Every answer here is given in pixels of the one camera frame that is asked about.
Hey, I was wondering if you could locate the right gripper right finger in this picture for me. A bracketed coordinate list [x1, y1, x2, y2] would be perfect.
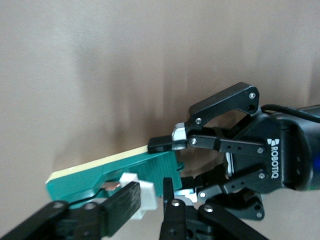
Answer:
[159, 177, 270, 240]

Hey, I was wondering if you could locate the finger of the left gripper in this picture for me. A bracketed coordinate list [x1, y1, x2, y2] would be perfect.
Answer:
[148, 81, 266, 155]

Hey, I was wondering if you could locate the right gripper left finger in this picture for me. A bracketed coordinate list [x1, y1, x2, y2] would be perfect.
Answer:
[0, 181, 141, 240]

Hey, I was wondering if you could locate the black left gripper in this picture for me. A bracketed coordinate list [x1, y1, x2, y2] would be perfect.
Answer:
[174, 106, 320, 221]

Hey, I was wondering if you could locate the green load switch white handle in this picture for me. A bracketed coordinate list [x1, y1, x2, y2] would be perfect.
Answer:
[44, 144, 186, 221]

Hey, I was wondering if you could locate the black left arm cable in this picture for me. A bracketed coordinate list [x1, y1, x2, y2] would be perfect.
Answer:
[261, 104, 320, 115]

